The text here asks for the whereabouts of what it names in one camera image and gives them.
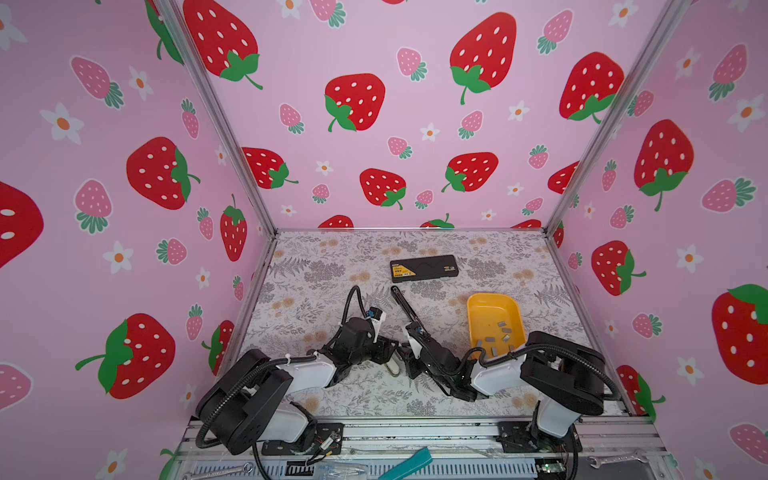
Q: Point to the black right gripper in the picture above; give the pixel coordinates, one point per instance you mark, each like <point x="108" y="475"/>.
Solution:
<point x="409" y="366"/>

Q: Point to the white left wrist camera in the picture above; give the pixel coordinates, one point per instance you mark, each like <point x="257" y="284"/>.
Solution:
<point x="376" y="316"/>

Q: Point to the black flat tool case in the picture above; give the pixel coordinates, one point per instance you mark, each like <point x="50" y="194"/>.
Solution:
<point x="424" y="268"/>

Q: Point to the teal plastic tool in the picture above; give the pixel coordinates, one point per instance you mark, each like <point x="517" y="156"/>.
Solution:
<point x="415" y="463"/>

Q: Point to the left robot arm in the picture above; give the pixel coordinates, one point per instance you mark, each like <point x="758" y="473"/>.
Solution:
<point x="248" y="404"/>

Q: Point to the beige staple box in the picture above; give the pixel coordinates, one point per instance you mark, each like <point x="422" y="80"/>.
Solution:
<point x="393" y="367"/>

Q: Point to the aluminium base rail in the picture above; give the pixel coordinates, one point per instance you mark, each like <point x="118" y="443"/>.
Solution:
<point x="477" y="437"/>

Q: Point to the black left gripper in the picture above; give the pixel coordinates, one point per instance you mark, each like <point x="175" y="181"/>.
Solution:
<point x="387" y="348"/>

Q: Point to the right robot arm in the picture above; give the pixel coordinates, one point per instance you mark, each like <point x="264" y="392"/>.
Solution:
<point x="570" y="377"/>

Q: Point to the grey slotted cable duct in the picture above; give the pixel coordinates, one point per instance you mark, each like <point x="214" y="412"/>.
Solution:
<point x="440" y="468"/>

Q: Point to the yellow plastic tray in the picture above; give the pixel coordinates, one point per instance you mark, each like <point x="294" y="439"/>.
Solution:
<point x="495" y="324"/>

